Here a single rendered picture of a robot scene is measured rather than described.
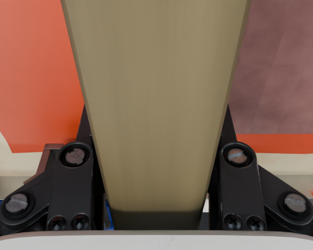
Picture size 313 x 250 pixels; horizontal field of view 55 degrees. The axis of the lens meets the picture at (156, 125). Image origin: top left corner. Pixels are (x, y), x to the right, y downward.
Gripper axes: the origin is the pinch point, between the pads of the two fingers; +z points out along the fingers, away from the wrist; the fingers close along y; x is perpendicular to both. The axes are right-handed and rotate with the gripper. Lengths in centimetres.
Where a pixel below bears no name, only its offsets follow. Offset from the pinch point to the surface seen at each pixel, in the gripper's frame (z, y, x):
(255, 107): 14.0, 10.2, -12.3
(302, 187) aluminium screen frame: 12.3, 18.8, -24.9
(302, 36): 13.9, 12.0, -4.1
